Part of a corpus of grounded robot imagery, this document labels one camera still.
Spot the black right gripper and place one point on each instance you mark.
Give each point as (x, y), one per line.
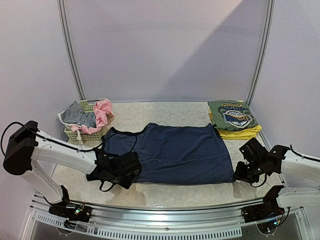
(240, 175)

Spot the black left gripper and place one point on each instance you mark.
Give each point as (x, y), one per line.
(127, 184)

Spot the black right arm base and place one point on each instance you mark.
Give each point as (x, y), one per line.
(267, 209)

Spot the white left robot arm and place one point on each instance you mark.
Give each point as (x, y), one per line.
(29, 145)

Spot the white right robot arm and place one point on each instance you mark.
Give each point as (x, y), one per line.
(300, 166)

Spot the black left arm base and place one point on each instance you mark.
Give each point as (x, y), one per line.
(73, 212)

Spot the beige perforated laundry basket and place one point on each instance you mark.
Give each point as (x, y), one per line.
(87, 107)

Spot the yellow folded t-shirt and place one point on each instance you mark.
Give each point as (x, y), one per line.
(245, 134)

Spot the green printed folded t-shirt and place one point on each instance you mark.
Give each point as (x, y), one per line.
(231, 115)

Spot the pink garment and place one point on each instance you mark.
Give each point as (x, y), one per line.
(103, 112)

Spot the grey garment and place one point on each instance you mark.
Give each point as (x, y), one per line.
(74, 114)

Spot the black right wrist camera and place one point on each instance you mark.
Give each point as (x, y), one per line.
(253, 150)

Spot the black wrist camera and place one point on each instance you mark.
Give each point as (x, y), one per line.
(130, 164)
(253, 150)

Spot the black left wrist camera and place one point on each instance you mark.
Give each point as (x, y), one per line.
(130, 164)

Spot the aluminium front rail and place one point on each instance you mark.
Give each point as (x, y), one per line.
(223, 222)

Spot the right aluminium frame post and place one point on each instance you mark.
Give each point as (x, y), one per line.
(262, 51)

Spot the aluminium frame post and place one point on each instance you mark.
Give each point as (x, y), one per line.
(61, 5)
(262, 51)

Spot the left aluminium frame post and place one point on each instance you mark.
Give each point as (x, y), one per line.
(61, 5)

